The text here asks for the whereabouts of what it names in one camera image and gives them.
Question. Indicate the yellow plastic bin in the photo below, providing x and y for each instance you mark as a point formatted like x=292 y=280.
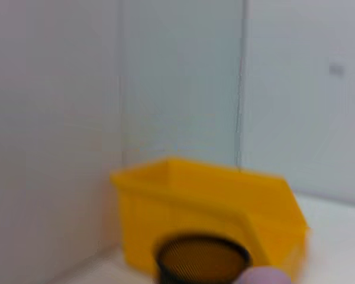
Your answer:
x=201 y=201

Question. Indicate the black mesh pen holder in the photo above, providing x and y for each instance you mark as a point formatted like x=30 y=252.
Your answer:
x=201 y=260

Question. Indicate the pink peach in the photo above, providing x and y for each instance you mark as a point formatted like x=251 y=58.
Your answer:
x=263 y=276

